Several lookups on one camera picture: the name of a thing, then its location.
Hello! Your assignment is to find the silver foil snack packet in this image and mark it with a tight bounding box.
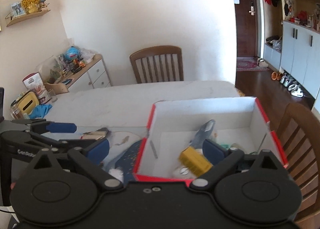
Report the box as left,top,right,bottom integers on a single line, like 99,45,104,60
80,127,110,140

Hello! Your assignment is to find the blue cloth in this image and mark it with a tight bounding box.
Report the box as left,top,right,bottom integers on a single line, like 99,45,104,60
29,104,53,119

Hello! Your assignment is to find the clear drinking glass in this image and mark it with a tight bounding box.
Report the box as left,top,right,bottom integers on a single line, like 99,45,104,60
48,89,57,103

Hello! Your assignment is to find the red white cardboard box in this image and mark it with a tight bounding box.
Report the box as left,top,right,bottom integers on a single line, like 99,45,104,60
132,97,289,184

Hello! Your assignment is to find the glass jar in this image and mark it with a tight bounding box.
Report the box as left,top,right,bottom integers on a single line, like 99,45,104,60
10,104,24,120

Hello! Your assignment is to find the dark blue speckled mat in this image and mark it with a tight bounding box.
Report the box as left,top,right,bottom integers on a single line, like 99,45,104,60
107,140,142,185

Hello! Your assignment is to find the yellow small box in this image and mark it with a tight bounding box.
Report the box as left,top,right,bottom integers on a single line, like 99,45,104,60
178,146,213,177

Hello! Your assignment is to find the blue grey packet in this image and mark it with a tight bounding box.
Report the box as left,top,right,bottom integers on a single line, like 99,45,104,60
189,120,217,149

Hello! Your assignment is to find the red white snack bag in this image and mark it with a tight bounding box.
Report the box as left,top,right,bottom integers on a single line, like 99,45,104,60
22,72,50,104

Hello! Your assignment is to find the near wooden chair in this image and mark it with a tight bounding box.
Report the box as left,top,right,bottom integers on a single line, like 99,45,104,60
276,103,319,222

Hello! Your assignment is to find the wooden chair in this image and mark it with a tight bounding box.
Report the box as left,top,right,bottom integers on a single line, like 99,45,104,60
276,103,319,222
129,45,184,84

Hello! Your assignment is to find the white drawer sideboard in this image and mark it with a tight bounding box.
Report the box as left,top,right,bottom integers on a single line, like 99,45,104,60
43,53,112,94

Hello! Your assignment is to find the blue globe toy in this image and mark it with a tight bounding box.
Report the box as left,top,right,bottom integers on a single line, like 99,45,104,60
64,46,80,62

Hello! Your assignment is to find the patterned door rug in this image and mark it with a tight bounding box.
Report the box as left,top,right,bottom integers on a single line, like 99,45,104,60
236,57,269,71

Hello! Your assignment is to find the far wooden chair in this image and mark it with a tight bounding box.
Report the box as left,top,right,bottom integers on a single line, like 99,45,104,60
129,45,184,84

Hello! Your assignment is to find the brown entrance door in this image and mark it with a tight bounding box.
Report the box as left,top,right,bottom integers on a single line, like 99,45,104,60
234,0,257,57

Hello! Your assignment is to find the wooden wall shelf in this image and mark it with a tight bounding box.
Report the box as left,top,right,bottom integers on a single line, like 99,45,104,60
5,10,51,27

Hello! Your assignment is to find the white wall cabinet unit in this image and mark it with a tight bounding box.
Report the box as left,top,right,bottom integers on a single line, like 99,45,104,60
261,0,319,108

